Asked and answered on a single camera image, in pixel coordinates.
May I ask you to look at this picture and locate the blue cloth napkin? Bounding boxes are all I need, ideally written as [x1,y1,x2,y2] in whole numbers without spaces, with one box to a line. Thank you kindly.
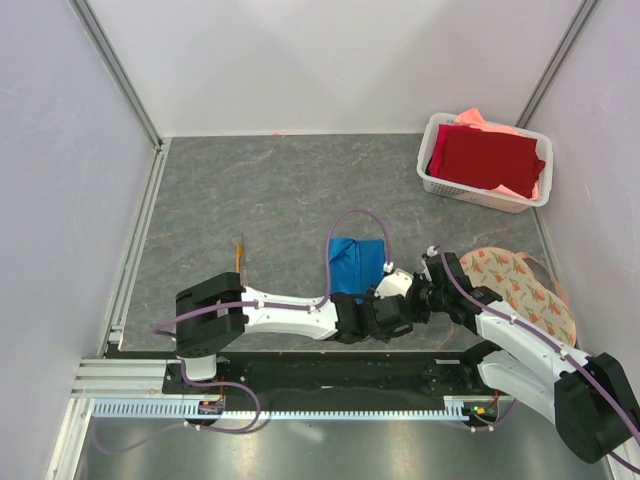
[327,237,386,304]

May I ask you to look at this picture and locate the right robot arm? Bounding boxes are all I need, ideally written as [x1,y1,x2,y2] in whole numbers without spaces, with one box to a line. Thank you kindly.
[406,277,639,463]

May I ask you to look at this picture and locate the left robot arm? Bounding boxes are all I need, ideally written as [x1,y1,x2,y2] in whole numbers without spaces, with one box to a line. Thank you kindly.
[175,270,413,393]

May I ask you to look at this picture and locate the floral oval placemat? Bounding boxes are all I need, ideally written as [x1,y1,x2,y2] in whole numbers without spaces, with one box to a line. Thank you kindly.
[460,247,578,347]

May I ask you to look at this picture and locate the white plastic basket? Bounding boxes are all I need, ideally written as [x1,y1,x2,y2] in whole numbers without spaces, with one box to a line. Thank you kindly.
[416,111,553,213]

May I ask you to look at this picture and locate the red cloth in basket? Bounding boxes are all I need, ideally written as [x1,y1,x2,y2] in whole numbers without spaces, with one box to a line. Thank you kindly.
[426,125,546,200]

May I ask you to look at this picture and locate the orange plastic fork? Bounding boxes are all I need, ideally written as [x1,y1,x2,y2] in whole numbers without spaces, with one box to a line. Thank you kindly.
[235,240,245,274]

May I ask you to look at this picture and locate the salmon cloth in basket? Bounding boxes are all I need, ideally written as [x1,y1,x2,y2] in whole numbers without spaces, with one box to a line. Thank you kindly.
[454,108,519,135]

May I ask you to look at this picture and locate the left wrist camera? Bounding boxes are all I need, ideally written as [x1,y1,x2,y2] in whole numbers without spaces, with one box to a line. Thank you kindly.
[374,269,413,298]

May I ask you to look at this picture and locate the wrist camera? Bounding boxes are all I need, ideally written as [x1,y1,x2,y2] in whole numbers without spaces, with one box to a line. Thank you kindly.
[422,252,470,289]
[374,269,413,298]

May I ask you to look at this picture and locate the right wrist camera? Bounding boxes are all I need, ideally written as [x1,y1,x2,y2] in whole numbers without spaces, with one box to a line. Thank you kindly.
[422,252,470,289]

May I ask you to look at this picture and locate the slotted cable duct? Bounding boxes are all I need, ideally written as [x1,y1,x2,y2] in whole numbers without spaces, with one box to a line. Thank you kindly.
[93,397,471,421]

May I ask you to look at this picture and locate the right aluminium corner post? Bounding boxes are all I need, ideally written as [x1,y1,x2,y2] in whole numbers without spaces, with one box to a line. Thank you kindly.
[515,0,601,129]

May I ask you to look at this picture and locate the aluminium corner post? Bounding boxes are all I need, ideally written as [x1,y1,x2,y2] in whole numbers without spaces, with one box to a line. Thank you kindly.
[69,0,163,150]
[515,0,601,129]

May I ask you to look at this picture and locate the left aluminium corner post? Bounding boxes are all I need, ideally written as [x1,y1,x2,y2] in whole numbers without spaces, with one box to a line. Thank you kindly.
[69,0,163,150]

